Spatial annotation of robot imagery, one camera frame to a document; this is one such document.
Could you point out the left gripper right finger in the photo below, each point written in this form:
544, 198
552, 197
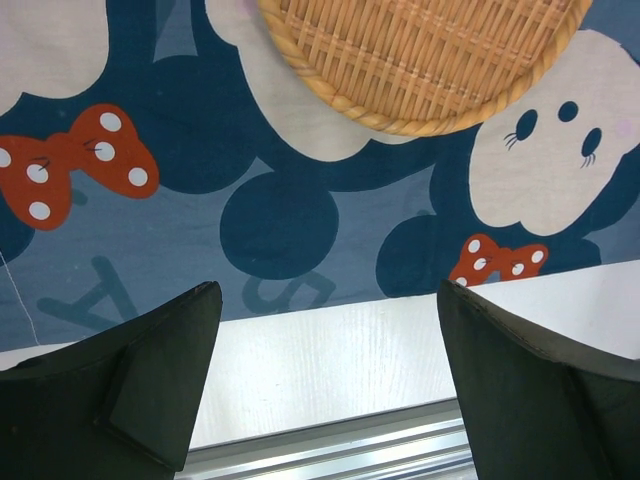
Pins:
537, 404

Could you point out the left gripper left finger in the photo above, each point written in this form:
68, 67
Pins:
121, 404

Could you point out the blue bear placemat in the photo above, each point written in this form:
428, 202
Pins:
147, 146

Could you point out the round woven wicker plate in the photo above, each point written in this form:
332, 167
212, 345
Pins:
421, 68

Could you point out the aluminium mounting rail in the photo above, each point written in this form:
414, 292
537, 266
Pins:
421, 442

